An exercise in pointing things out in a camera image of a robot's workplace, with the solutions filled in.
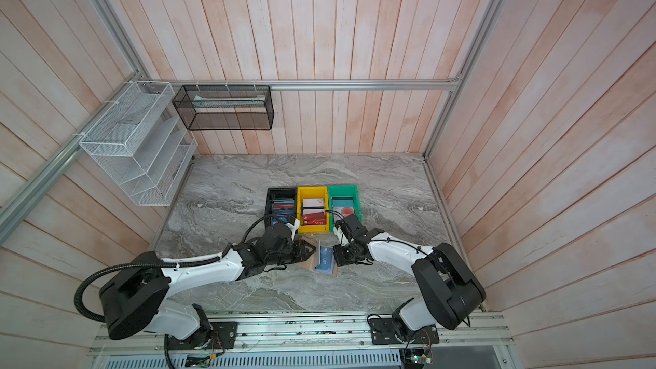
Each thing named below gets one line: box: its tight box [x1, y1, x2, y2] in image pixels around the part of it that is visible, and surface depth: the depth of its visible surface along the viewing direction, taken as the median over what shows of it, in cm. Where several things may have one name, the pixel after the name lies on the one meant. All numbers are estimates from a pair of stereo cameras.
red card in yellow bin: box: [302, 211, 327, 225], surface depth 100 cm
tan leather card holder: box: [297, 232, 340, 277], surface depth 95 cm
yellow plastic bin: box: [296, 186, 330, 235], surface depth 100 cm
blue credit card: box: [314, 246, 335, 276], surface depth 87 cm
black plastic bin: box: [264, 187, 298, 229], surface depth 101 cm
